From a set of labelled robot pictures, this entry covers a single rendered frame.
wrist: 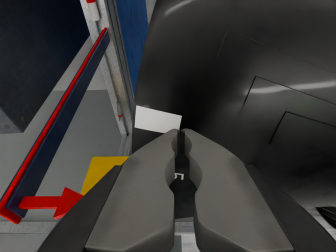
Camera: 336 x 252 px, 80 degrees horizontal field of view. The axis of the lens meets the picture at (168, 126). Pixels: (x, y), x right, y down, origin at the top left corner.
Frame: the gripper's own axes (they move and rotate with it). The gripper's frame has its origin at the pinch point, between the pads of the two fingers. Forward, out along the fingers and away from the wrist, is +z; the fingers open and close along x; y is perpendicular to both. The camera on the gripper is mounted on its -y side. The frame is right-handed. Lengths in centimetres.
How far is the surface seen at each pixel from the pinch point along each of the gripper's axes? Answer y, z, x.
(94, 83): 36, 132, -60
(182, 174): 4.7, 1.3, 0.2
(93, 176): 22.0, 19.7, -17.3
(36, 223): 66, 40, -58
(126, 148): 24.7, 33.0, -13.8
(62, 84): 37, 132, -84
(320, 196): 7.3, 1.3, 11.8
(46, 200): 5.6, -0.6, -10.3
